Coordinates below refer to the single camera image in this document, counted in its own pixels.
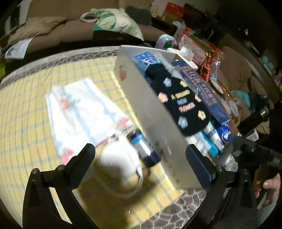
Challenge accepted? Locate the white storage box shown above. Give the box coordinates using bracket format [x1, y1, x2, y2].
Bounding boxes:
[114, 45, 241, 190]

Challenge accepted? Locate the person right hand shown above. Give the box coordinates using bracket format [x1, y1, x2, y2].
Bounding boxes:
[253, 169, 281, 207]

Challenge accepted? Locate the white strawberry print cloth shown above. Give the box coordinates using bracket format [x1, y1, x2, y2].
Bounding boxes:
[45, 78, 133, 165]

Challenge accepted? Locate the purple green round toy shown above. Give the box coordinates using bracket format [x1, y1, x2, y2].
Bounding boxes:
[155, 34, 177, 50]

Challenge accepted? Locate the red snack package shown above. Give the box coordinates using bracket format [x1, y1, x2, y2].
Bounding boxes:
[178, 27, 208, 65]

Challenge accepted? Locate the yellow plaid tablecloth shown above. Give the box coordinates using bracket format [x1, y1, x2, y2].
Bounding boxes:
[1, 57, 187, 228]

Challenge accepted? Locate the blue book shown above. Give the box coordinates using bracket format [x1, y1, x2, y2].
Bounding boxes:
[172, 61, 230, 125]

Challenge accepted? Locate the blue white bottle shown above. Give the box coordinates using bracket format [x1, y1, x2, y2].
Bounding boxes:
[127, 129, 161, 168]

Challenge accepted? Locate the paper sheet on sofa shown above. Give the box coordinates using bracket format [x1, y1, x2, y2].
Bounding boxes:
[4, 38, 32, 60]

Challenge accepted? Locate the blue dental floss box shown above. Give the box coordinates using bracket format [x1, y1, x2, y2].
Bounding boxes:
[134, 51, 162, 74]

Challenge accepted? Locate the green white tote bag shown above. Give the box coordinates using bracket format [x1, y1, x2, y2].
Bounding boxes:
[80, 8, 144, 41]

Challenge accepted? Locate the brown sofa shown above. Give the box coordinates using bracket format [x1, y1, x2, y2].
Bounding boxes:
[0, 0, 164, 58]

